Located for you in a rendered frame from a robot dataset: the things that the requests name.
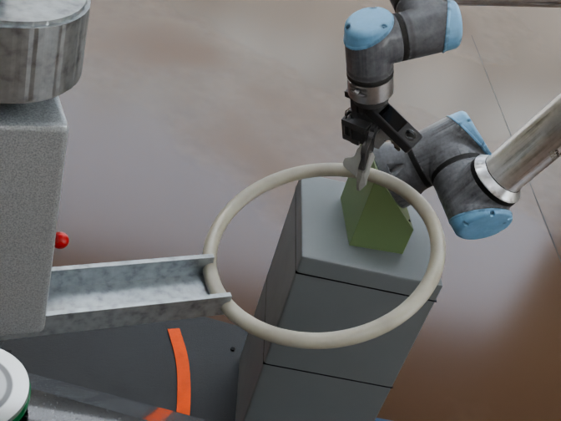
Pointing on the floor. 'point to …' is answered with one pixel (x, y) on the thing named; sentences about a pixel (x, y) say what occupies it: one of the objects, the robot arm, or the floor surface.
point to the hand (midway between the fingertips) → (381, 171)
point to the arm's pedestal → (330, 316)
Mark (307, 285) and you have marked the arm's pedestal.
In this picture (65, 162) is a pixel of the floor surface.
